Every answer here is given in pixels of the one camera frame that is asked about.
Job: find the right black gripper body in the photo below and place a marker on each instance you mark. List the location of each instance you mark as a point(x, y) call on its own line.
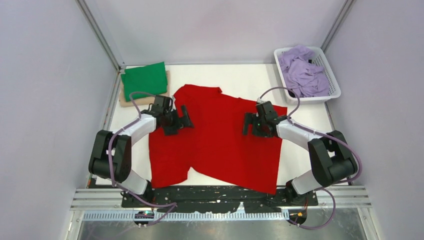
point(262, 131)

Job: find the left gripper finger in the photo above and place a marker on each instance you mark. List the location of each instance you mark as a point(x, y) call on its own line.
point(171, 130)
point(185, 118)

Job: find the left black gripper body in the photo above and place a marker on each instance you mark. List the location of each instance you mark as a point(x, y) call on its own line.
point(172, 118)

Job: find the red t shirt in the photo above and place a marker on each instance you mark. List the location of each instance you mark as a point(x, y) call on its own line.
point(215, 146)

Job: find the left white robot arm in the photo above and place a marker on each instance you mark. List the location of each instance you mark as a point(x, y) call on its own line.
point(111, 156)

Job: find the folded beige t shirt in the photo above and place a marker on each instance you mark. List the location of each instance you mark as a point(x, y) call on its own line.
point(140, 101)

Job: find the folded green t shirt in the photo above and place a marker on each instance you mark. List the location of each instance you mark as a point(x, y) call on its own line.
point(150, 79)

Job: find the black garment in basket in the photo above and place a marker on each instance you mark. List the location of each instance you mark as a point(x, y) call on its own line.
point(292, 93)

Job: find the lilac t shirt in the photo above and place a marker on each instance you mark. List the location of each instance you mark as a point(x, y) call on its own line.
point(306, 79)

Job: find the white plastic basket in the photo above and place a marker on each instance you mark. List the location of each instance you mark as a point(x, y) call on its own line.
point(320, 60)

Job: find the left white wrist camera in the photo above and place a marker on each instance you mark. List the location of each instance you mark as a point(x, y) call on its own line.
point(172, 101)

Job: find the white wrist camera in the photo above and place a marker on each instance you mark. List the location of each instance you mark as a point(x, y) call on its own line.
point(260, 102)
point(172, 101)

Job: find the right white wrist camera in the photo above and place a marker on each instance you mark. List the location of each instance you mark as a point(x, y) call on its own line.
point(260, 102)

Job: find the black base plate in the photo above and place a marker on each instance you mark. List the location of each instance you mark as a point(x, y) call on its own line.
point(220, 199)

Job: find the white slotted cable duct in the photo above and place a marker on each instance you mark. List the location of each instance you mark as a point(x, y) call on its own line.
point(150, 216)

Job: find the aluminium front rail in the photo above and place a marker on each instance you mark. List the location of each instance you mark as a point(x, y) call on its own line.
point(346, 196)

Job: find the left aluminium frame post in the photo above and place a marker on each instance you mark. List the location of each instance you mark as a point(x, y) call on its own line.
point(95, 20)

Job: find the aluminium frame post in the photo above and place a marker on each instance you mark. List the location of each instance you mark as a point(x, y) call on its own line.
point(95, 20)
point(339, 20)

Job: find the right aluminium frame post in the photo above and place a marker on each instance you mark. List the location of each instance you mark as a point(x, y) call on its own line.
point(339, 20)

